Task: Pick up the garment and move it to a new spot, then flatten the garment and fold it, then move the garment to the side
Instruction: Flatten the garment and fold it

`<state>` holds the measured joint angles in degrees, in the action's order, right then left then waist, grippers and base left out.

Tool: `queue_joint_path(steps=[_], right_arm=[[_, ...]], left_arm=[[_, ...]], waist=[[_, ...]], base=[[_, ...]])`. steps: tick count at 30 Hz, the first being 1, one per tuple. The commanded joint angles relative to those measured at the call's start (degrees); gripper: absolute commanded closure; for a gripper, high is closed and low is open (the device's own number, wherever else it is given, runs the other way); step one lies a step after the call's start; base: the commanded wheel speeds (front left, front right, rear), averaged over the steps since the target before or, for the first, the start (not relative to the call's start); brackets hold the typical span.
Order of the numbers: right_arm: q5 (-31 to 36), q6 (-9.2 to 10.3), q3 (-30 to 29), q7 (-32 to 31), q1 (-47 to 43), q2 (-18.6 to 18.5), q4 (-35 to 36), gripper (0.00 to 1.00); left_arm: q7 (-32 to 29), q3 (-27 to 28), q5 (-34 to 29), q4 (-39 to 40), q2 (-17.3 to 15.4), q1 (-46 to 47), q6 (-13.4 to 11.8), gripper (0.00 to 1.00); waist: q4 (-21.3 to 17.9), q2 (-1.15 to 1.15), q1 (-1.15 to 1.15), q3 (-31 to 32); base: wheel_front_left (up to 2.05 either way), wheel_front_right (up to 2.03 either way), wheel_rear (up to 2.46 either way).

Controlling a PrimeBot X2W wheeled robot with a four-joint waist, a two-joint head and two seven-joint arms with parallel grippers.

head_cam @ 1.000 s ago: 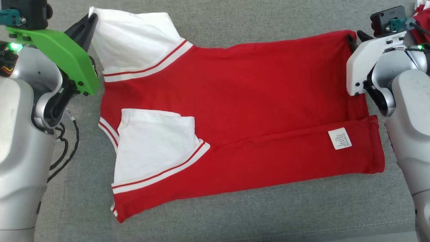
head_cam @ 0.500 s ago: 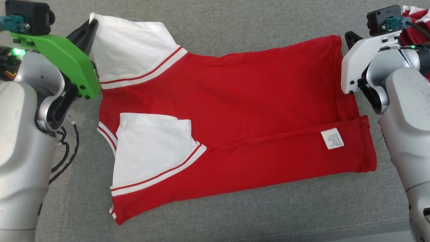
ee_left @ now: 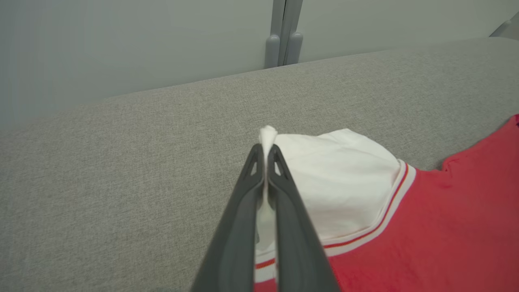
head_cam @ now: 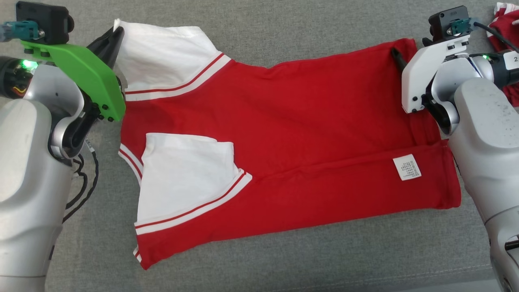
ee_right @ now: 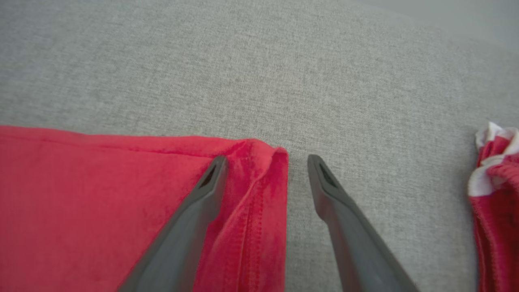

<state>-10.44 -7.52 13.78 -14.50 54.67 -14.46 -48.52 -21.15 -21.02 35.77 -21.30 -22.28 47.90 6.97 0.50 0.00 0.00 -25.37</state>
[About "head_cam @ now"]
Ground red shorts with white stripe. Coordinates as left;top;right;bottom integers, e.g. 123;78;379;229
487;2;519;108

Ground red shirt with white sleeves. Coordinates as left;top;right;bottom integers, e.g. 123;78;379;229
113;18;462;270

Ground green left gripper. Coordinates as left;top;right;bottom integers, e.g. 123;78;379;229
21;27;126;122

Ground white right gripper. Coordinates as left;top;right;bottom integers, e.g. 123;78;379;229
391;34;471;114

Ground white paper label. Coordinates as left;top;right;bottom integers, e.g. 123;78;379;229
505;51;519;73

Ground black cable with teal plug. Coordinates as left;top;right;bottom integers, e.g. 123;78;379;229
0;21;100;223
450;18;519;53

